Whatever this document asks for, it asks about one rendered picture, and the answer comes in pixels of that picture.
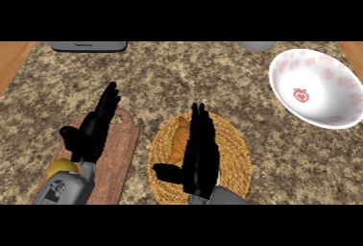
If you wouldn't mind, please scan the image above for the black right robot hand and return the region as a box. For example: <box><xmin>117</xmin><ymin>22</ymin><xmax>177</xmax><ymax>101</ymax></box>
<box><xmin>152</xmin><ymin>102</ymin><xmax>222</xmax><ymax>200</ymax></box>

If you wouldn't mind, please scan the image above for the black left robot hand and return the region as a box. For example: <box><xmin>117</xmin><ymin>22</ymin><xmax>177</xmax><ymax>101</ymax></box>
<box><xmin>58</xmin><ymin>81</ymin><xmax>123</xmax><ymax>163</ymax></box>

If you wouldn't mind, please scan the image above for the woven wicker placemat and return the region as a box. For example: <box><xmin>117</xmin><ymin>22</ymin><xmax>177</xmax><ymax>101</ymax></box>
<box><xmin>146</xmin><ymin>111</ymin><xmax>254</xmax><ymax>206</ymax></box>

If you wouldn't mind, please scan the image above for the white bowl with pink print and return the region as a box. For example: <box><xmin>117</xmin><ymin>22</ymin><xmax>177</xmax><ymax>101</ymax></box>
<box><xmin>269</xmin><ymin>48</ymin><xmax>363</xmax><ymax>131</ymax></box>

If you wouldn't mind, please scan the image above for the brown wooden cutting board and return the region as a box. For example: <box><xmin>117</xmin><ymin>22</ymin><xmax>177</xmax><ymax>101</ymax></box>
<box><xmin>28</xmin><ymin>109</ymin><xmax>142</xmax><ymax>206</ymax></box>

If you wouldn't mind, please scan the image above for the yellow lemon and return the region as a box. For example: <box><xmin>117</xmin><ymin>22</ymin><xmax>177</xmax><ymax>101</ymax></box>
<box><xmin>46</xmin><ymin>158</ymin><xmax>81</xmax><ymax>179</ymax></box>

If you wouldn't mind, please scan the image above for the grey flat appliance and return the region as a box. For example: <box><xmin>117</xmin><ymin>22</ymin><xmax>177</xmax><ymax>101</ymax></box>
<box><xmin>49</xmin><ymin>41</ymin><xmax>129</xmax><ymax>53</ymax></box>

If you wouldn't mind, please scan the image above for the grey round object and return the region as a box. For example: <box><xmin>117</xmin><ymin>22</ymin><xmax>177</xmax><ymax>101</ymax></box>
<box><xmin>236</xmin><ymin>41</ymin><xmax>278</xmax><ymax>53</ymax></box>

